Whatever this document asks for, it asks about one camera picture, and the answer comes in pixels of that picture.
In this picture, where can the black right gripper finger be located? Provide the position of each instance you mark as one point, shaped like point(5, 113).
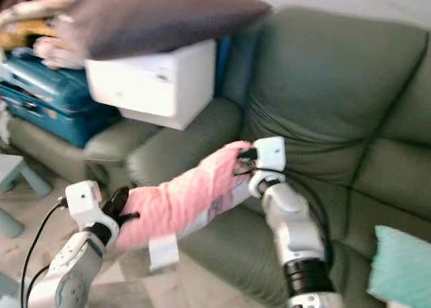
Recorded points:
point(240, 165)

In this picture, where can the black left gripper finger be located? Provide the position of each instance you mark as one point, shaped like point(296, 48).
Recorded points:
point(116, 200)

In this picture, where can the pink dotted pillow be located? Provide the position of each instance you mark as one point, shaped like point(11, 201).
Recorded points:
point(175, 200)

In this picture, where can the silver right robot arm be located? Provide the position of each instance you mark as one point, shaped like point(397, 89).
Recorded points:
point(296, 227)

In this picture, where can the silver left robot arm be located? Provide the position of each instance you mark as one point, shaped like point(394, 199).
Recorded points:
point(71, 274)

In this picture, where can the large grey pillow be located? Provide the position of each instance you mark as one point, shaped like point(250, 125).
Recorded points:
point(161, 18)

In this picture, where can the teal dotted pillow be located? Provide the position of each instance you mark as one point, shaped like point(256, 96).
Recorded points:
point(401, 267)

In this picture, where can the blue hard suitcase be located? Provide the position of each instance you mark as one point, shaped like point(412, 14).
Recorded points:
point(54, 109)

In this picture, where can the pale pink cloth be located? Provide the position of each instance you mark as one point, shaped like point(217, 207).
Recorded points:
point(57, 54)

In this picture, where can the yellow and beige cloth pile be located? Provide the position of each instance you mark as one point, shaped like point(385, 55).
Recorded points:
point(27, 32)

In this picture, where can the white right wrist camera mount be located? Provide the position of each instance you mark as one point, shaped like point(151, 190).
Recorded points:
point(273, 153)

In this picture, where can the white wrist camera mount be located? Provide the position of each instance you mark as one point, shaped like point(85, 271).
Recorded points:
point(273, 153)
point(87, 199)

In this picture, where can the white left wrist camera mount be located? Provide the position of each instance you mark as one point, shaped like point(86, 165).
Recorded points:
point(87, 199)

